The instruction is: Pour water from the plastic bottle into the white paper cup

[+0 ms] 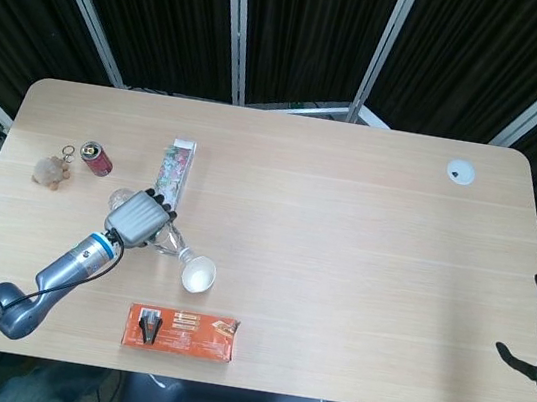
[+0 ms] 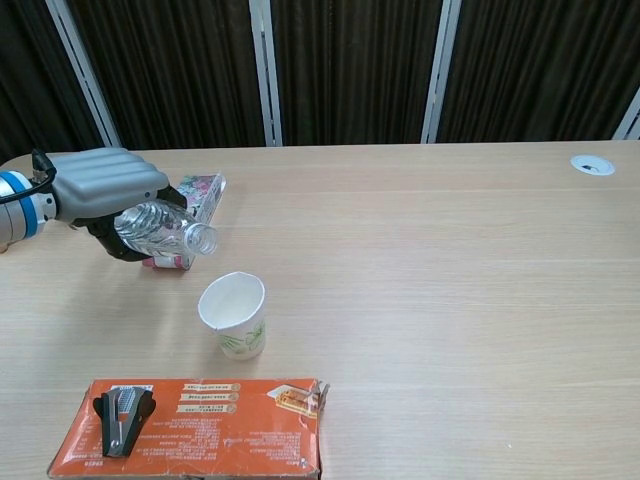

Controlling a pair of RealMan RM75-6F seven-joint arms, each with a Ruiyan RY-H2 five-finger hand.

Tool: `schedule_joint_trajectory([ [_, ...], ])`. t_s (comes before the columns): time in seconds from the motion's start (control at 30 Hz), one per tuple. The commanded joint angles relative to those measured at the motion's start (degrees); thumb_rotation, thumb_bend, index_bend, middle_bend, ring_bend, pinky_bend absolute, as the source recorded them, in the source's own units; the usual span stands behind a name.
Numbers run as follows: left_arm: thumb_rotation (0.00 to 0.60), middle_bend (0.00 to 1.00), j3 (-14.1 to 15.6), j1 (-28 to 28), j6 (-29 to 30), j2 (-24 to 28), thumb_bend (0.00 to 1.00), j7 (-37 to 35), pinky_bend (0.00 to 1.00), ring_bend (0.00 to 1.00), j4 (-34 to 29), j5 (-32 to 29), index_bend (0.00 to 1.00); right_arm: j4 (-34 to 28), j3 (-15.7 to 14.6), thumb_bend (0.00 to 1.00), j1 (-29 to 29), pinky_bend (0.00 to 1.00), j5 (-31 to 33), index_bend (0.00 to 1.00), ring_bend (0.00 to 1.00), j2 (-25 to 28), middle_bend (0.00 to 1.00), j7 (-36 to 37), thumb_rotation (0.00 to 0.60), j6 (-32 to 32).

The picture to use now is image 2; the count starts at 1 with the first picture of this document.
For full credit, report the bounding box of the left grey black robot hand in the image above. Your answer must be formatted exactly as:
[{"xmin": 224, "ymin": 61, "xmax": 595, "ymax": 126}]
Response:
[{"xmin": 47, "ymin": 146, "xmax": 189, "ymax": 264}]

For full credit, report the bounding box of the transparent plastic water bottle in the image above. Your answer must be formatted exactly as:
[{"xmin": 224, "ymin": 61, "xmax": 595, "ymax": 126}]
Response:
[{"xmin": 113, "ymin": 198, "xmax": 220, "ymax": 257}]

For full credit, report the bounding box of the white paper cup green print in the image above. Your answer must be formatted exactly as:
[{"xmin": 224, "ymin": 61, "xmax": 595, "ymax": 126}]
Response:
[{"xmin": 197, "ymin": 271, "xmax": 267, "ymax": 361}]

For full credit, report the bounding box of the floral print carton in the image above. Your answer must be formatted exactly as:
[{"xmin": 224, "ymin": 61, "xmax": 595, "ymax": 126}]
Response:
[{"xmin": 142, "ymin": 170, "xmax": 230, "ymax": 273}]

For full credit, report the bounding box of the dark curtain panel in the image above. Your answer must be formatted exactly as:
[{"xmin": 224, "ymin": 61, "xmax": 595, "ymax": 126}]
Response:
[
  {"xmin": 438, "ymin": 0, "xmax": 640, "ymax": 144},
  {"xmin": 64, "ymin": 0, "xmax": 266, "ymax": 151},
  {"xmin": 269, "ymin": 0, "xmax": 445, "ymax": 148},
  {"xmin": 0, "ymin": 0, "xmax": 109, "ymax": 164}
]

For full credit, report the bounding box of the black staple remover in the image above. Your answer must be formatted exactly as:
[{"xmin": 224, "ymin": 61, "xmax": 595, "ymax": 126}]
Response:
[{"xmin": 92, "ymin": 387, "xmax": 157, "ymax": 459}]

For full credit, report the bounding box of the orange cardboard box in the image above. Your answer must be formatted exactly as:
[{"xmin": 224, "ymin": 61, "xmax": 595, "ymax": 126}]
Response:
[{"xmin": 47, "ymin": 378, "xmax": 332, "ymax": 480}]

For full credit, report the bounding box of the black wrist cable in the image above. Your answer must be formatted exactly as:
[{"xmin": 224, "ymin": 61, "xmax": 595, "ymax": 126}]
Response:
[{"xmin": 0, "ymin": 148, "xmax": 55, "ymax": 205}]

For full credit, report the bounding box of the white partition post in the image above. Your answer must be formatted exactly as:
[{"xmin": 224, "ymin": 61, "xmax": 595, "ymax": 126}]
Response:
[
  {"xmin": 421, "ymin": 0, "xmax": 462, "ymax": 145},
  {"xmin": 613, "ymin": 88, "xmax": 640, "ymax": 141},
  {"xmin": 248, "ymin": 0, "xmax": 285, "ymax": 148},
  {"xmin": 45, "ymin": 0, "xmax": 124, "ymax": 151}
]

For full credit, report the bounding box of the white table cable grommet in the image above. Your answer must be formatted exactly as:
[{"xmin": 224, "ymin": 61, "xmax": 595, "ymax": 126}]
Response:
[{"xmin": 570, "ymin": 154, "xmax": 616, "ymax": 177}]

